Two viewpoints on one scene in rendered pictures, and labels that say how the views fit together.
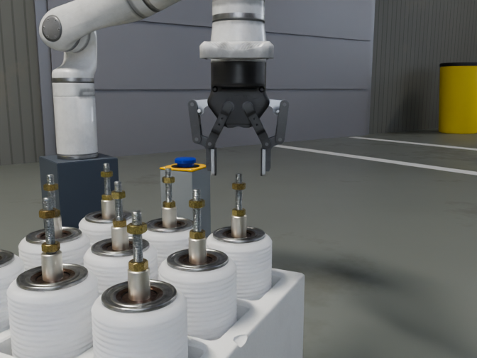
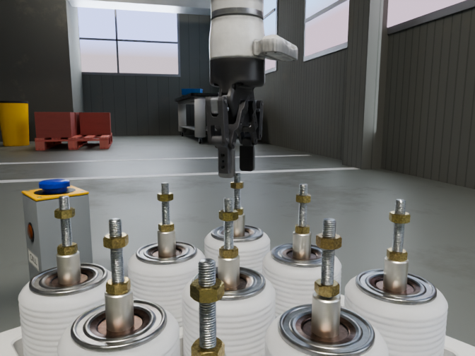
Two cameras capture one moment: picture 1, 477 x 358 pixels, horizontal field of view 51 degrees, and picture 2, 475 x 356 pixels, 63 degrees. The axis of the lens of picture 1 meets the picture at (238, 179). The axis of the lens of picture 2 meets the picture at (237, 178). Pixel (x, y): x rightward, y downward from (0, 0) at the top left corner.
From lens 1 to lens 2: 0.69 m
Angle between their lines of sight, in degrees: 66
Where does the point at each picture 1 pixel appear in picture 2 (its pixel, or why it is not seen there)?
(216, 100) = (235, 98)
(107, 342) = (441, 332)
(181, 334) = not seen: hidden behind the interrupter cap
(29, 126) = not seen: outside the picture
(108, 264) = (271, 299)
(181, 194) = (74, 226)
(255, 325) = not seen: hidden behind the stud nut
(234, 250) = (266, 244)
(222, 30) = (252, 26)
